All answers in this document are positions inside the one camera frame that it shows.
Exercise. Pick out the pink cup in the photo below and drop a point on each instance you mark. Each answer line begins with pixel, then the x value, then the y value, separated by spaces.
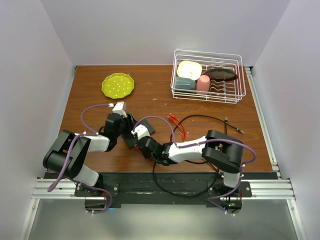
pixel 203 84

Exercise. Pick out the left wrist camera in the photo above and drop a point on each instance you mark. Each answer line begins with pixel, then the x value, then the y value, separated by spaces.
pixel 120 109

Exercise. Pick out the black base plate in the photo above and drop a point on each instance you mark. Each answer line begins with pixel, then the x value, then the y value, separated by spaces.
pixel 169 188

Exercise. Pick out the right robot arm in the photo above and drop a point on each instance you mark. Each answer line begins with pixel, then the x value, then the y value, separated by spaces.
pixel 223 151

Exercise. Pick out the white wire dish rack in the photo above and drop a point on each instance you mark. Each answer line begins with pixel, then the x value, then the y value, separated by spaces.
pixel 224 92

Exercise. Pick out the dark brown plate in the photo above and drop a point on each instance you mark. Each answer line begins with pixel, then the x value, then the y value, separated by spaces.
pixel 221 74

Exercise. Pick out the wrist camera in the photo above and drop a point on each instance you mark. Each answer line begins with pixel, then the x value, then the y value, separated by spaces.
pixel 140 131
pixel 120 109

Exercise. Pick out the black network switch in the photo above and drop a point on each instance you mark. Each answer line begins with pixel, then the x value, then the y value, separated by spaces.
pixel 131 141

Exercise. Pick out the yellow-green plate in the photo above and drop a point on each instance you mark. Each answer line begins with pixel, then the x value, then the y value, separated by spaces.
pixel 117 86

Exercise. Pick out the cream square bowl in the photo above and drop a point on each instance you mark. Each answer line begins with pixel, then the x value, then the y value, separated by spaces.
pixel 189 69

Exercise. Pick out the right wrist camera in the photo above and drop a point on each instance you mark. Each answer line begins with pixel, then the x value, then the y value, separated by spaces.
pixel 140 131

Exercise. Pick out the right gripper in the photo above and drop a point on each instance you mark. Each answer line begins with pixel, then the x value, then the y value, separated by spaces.
pixel 145 155

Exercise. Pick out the grey-green cup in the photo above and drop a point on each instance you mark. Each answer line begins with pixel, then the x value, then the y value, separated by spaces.
pixel 184 84

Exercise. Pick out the aluminium frame rail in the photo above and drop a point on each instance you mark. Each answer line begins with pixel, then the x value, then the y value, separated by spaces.
pixel 138 207

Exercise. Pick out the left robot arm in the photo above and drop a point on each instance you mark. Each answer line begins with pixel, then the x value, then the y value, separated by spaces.
pixel 67 155

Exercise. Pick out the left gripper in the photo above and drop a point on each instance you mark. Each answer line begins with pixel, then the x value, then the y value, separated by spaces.
pixel 130 122

